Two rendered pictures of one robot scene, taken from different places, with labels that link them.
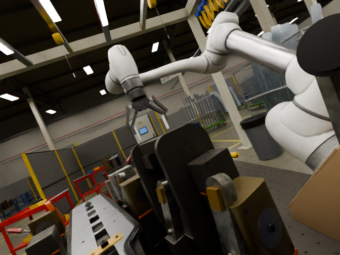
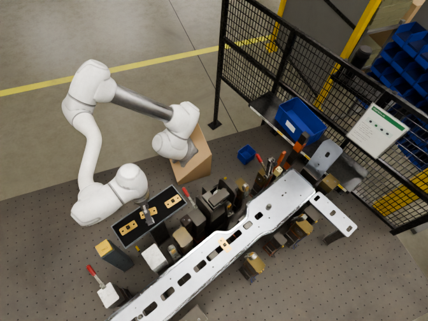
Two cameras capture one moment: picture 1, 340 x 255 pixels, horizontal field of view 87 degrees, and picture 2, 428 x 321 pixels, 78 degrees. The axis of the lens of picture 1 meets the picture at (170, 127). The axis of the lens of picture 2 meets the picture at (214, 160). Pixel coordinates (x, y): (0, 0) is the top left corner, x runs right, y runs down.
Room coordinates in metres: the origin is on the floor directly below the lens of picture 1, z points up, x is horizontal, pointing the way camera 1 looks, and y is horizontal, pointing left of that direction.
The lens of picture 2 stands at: (0.61, 0.57, 2.48)
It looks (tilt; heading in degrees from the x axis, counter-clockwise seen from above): 60 degrees down; 256
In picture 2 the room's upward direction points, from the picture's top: 5 degrees clockwise
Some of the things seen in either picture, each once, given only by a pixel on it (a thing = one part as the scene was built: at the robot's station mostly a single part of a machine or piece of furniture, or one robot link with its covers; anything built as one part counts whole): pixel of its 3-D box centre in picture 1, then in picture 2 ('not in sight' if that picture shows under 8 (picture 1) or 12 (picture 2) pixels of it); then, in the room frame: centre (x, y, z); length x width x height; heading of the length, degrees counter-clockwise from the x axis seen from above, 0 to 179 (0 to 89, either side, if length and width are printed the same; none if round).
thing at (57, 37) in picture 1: (64, 52); not in sight; (2.72, 0.99, 2.85); 0.16 x 0.10 x 0.85; 12
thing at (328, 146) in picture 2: not in sight; (322, 159); (-0.21, -0.10, 1.17); 0.12 x 0.01 x 0.34; 121
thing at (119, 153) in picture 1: (119, 167); not in sight; (6.05, 2.12, 0.57); 1.86 x 0.90 x 1.14; 15
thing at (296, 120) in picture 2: not in sight; (299, 122); (-0.21, -0.44, 1.09); 0.30 x 0.17 x 0.13; 112
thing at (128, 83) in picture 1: (132, 85); (137, 191); (0.80, 0.08, 1.43); 0.09 x 0.09 x 0.06
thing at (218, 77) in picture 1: (219, 81); not in sight; (4.16, -1.49, 1.64); 0.36 x 0.36 x 3.28; 12
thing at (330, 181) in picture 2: not in sight; (320, 193); (-0.28, -0.01, 0.88); 0.08 x 0.08 x 0.36; 31
